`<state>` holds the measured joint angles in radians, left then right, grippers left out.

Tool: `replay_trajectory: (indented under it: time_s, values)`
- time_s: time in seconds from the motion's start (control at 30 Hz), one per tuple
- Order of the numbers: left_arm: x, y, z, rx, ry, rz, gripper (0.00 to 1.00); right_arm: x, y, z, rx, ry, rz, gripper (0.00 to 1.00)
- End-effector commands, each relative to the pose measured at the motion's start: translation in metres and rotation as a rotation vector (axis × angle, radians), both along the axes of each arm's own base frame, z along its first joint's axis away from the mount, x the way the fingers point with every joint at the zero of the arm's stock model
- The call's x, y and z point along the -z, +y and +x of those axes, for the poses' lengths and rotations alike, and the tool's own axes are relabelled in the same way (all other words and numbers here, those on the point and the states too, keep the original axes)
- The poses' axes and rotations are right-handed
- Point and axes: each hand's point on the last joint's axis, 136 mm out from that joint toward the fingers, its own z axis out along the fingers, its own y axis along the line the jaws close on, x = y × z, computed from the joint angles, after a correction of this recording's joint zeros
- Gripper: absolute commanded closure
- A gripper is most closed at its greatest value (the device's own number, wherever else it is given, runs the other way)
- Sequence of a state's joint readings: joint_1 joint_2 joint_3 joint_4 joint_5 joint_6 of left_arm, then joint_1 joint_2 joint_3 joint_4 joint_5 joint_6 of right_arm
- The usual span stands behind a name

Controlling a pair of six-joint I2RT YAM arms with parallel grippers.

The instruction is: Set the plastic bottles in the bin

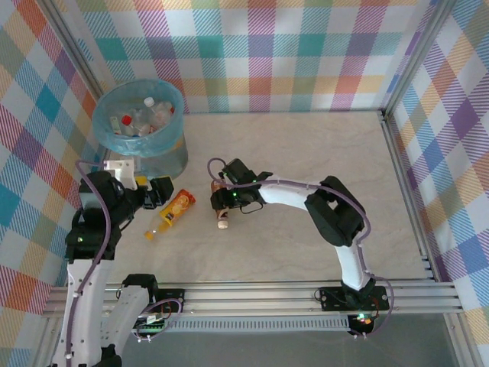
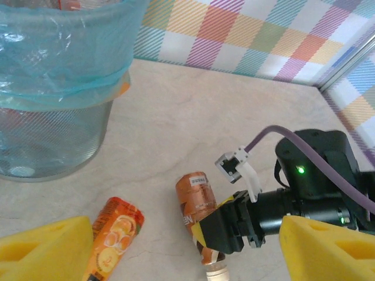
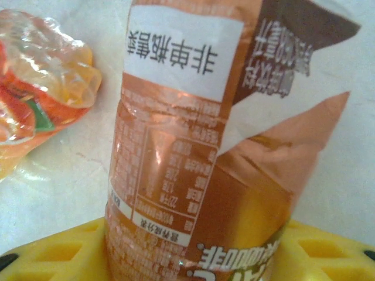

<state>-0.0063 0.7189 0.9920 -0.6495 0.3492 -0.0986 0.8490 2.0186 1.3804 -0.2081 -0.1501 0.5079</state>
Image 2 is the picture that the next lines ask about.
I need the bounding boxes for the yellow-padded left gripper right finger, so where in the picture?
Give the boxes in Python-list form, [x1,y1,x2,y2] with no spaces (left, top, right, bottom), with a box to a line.
[278,215,375,281]

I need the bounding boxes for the orange juice bottle yellow cap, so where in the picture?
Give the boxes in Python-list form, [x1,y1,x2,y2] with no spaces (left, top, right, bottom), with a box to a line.
[81,196,146,281]

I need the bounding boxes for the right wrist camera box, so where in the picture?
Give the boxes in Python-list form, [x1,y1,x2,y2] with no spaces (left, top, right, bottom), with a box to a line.
[214,145,263,203]

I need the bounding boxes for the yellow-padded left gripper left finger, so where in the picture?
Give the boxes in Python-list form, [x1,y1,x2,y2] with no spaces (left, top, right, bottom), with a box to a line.
[0,215,95,281]

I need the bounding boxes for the blue plastic bin liner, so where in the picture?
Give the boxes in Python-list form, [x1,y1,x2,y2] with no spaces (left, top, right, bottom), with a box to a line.
[0,0,151,111]

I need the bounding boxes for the right aluminium frame post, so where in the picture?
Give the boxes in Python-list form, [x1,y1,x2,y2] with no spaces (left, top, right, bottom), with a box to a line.
[317,28,375,92]

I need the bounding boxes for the brown coffee drink bottle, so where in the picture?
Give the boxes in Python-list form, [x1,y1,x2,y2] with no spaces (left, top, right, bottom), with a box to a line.
[175,172,231,281]

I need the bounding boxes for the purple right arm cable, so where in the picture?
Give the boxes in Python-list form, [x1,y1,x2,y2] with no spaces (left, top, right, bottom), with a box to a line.
[245,125,375,214]

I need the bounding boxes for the wire mesh waste bin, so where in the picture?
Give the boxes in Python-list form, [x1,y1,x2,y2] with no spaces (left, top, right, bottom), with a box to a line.
[0,0,132,183]

